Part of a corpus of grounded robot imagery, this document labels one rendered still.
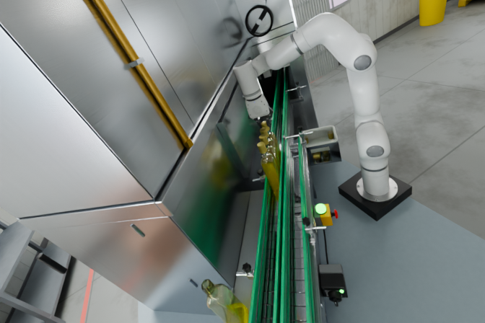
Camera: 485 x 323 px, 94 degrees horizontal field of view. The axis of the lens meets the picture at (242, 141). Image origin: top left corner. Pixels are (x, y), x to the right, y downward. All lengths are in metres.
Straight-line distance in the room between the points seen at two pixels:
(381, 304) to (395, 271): 0.15
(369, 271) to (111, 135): 1.13
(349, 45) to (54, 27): 0.79
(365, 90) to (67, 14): 0.92
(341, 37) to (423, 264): 0.97
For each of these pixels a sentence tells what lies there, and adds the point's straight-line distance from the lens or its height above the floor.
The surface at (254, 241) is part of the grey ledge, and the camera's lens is 1.05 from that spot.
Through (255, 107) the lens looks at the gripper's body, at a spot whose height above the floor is 1.44.
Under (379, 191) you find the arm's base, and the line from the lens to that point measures 1.36.
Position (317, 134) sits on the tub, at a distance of 1.59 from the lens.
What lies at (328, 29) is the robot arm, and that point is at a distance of 0.92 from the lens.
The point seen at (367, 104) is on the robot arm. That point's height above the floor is 1.37.
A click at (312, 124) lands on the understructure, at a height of 0.63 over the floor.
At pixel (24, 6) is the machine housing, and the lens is 0.58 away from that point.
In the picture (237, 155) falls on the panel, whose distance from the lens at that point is 1.07.
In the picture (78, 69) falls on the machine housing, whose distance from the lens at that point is 0.57.
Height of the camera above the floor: 1.90
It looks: 31 degrees down
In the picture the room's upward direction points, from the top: 25 degrees counter-clockwise
